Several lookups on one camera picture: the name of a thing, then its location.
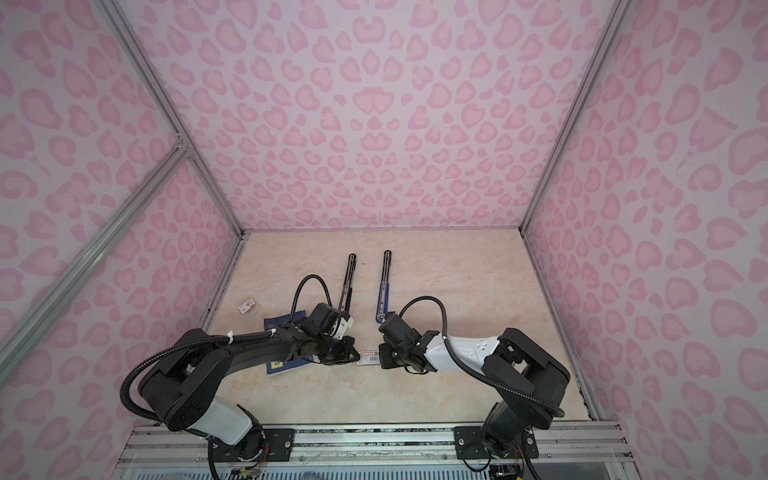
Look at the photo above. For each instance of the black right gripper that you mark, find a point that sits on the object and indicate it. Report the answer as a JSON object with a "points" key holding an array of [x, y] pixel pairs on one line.
{"points": [[384, 361]]}

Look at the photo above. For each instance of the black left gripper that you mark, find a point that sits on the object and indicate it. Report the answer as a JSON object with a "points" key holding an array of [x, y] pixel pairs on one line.
{"points": [[349, 342]]}

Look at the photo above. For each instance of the blue stapler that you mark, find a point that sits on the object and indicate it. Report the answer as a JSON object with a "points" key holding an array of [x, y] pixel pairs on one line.
{"points": [[383, 294]]}

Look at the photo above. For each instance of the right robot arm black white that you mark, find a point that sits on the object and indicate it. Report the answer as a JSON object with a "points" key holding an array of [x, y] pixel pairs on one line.
{"points": [[530, 381]]}

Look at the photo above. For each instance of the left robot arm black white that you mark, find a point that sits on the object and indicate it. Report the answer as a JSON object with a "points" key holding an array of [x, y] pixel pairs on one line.
{"points": [[178, 386]]}

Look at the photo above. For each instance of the blue notebook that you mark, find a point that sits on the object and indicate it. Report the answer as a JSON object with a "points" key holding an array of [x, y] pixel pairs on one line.
{"points": [[289, 361]]}

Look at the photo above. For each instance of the small red white staple box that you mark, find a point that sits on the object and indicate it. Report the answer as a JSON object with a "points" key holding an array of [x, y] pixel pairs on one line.
{"points": [[247, 306]]}

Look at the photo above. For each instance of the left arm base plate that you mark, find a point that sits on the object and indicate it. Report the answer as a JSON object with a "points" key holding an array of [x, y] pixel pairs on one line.
{"points": [[262, 445]]}

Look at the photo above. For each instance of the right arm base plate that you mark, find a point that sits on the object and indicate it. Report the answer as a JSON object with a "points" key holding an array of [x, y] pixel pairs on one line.
{"points": [[479, 443]]}

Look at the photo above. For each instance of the aluminium front rail frame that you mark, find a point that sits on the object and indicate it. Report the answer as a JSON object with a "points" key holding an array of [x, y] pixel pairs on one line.
{"points": [[567, 450]]}

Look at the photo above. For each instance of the aluminium diagonal frame bar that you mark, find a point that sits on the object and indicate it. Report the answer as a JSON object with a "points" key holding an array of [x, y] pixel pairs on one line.
{"points": [[39, 319]]}

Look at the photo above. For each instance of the aluminium corner frame post left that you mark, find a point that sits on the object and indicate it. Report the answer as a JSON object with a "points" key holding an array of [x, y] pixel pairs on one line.
{"points": [[131, 45]]}

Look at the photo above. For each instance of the aluminium corner frame post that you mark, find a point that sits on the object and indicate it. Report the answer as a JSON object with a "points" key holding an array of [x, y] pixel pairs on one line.
{"points": [[620, 12], [131, 45]]}

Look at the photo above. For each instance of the aluminium corner frame post right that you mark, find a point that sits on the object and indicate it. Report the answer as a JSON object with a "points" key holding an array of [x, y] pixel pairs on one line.
{"points": [[620, 12]]}

